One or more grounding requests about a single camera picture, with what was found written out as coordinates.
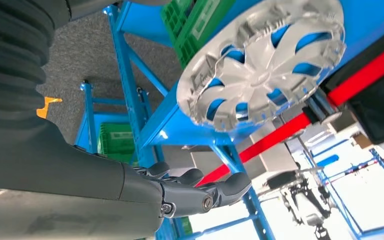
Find grey humanoid robot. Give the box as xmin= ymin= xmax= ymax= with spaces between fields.
xmin=266 ymin=170 xmax=334 ymax=240

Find red barrier belt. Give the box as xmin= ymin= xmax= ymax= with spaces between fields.
xmin=195 ymin=36 xmax=384 ymax=188

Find blue metal shelf rack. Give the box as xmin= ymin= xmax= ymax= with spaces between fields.
xmin=102 ymin=0 xmax=384 ymax=240
xmin=74 ymin=81 xmax=140 ymax=165

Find green plastic crate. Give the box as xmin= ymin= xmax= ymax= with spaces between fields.
xmin=97 ymin=122 xmax=137 ymax=164
xmin=160 ymin=0 xmax=236 ymax=69

